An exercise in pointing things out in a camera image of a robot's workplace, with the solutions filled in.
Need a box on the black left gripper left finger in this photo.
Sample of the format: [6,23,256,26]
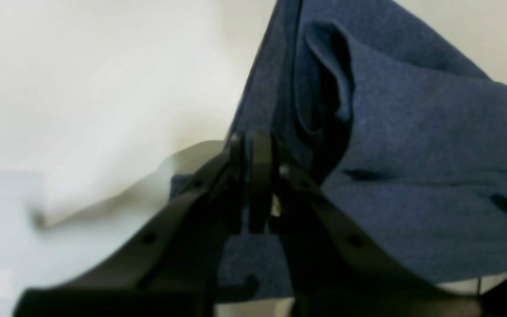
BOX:
[14,135,245,317]

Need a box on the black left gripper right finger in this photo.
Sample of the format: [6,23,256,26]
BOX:
[249,132,483,317]

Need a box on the dark blue t-shirt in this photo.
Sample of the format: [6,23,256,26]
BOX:
[170,0,507,304]

